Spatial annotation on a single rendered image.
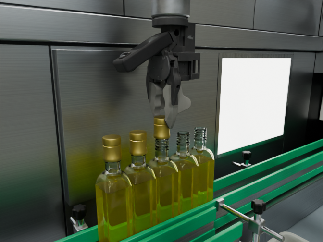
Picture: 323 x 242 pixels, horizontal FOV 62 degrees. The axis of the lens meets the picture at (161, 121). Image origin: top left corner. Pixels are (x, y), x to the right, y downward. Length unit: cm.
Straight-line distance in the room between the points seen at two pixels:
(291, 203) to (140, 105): 59
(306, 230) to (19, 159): 89
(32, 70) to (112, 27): 19
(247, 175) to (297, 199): 20
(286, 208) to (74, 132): 69
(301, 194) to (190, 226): 52
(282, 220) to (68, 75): 77
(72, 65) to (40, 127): 15
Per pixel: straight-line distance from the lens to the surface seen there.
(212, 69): 82
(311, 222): 112
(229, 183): 84
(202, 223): 65
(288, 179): 98
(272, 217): 92
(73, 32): 60
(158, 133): 55
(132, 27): 66
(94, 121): 62
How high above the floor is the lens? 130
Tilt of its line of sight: 13 degrees down
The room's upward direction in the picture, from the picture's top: straight up
